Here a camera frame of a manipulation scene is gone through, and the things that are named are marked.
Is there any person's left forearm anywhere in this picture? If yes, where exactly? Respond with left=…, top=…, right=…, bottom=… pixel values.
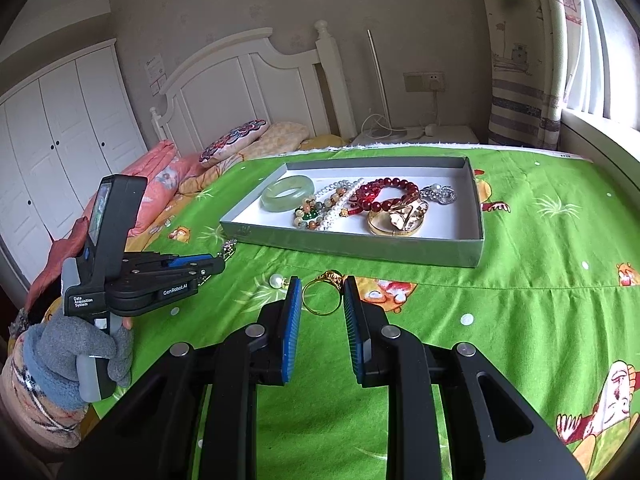
left=0, top=327, right=93, bottom=453

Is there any white wooden headboard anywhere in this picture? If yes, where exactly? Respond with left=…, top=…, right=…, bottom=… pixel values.
left=150, top=20, right=357, bottom=161

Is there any pale green jade bangle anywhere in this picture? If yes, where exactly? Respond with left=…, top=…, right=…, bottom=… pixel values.
left=260, top=175, right=316, bottom=212

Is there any white window ledge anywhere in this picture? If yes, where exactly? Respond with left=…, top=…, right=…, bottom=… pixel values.
left=560, top=107, right=640, bottom=196

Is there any green printed bedsheet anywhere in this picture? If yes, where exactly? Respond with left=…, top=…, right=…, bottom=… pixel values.
left=42, top=142, right=640, bottom=480

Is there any pink floral blanket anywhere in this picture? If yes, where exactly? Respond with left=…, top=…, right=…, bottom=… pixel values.
left=25, top=140, right=206, bottom=311

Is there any white paper wall notice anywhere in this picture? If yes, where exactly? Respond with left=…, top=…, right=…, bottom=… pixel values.
left=144, top=52, right=167, bottom=96

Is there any gold bangle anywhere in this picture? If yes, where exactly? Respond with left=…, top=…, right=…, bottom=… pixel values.
left=367, top=207, right=425, bottom=237

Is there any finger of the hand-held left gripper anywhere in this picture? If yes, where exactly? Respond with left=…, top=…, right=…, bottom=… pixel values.
left=150, top=254, right=216, bottom=269
left=127, top=259, right=227, bottom=292

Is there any beige checked pillow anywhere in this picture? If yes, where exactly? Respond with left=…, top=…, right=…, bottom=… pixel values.
left=227, top=121, right=311, bottom=161

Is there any silver brooch with pearl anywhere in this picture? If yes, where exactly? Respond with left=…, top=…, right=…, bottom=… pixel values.
left=420, top=182, right=457, bottom=206

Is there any thin gold ring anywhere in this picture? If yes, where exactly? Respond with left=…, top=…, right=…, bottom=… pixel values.
left=303, top=270, right=346, bottom=317

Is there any grey jewelry box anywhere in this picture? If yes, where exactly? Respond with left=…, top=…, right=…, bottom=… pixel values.
left=220, top=156, right=486, bottom=268

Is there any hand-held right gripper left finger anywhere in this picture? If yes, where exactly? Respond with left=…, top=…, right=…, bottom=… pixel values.
left=57, top=276, right=303, bottom=480

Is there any white cable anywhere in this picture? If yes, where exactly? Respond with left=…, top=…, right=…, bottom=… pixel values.
left=361, top=112, right=401, bottom=136

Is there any thin white rod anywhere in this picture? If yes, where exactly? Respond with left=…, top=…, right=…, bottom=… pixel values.
left=366, top=30, right=393, bottom=133

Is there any multicoloured stone bead bracelet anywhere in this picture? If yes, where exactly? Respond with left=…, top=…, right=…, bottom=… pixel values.
left=292, top=187, right=351, bottom=231

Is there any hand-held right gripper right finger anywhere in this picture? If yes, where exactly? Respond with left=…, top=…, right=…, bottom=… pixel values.
left=342, top=275, right=586, bottom=480

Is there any white wardrobe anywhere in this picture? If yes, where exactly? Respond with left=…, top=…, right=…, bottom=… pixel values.
left=0, top=37, right=151, bottom=286

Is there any dark red bead bracelet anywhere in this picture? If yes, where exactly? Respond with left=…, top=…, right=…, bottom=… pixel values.
left=350, top=179, right=421, bottom=213

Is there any patterned striped curtain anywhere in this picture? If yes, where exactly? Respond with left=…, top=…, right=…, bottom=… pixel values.
left=475, top=0, right=586, bottom=151

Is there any white pearl necklace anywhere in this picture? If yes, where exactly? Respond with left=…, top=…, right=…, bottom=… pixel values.
left=312, top=177, right=366, bottom=233

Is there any beige wall socket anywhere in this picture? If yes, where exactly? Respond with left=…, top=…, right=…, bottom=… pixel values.
left=403, top=71, right=447, bottom=93

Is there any embroidered pillow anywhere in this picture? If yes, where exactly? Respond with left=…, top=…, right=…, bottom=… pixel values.
left=199, top=120, right=271, bottom=168

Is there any person's left hand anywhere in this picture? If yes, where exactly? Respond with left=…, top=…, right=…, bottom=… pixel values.
left=40, top=316, right=134, bottom=388

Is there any white sheer curtain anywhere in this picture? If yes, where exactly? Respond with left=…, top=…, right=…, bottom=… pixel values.
left=560, top=0, right=640, bottom=121

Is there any gold flower brooch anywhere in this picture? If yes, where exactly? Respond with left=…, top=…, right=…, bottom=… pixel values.
left=387, top=199, right=430, bottom=228

